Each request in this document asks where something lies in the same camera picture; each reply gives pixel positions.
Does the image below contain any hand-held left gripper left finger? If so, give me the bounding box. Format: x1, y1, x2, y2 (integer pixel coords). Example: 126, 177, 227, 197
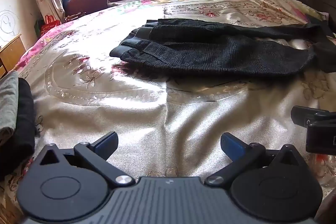
34, 131, 135, 186

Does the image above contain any wooden cabinet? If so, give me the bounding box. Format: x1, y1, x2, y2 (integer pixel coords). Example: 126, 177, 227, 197
0, 34, 27, 79

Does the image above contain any folded black garment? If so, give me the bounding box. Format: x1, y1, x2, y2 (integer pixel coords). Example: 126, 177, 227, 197
0, 78, 36, 180

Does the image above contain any red gift bag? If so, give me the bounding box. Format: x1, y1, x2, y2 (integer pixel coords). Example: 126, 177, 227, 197
40, 15, 61, 37

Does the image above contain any brown handbag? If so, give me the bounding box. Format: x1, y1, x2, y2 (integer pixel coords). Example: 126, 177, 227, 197
64, 12, 87, 21

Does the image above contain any folded grey garment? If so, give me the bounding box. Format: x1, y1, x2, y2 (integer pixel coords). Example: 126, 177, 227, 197
0, 70, 19, 146

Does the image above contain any dark green bag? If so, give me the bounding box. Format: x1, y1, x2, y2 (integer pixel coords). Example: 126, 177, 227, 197
35, 19, 45, 36

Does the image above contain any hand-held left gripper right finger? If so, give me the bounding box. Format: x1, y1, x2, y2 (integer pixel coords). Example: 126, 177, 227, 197
204, 132, 306, 186

